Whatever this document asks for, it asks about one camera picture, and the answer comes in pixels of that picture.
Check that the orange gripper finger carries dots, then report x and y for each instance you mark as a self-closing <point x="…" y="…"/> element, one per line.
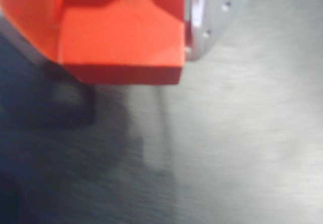
<point x="32" y="14"/>

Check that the red cube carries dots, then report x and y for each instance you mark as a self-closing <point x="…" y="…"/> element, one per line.
<point x="121" y="37"/>

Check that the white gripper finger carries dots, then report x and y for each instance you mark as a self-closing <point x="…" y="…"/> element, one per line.
<point x="217" y="9"/>

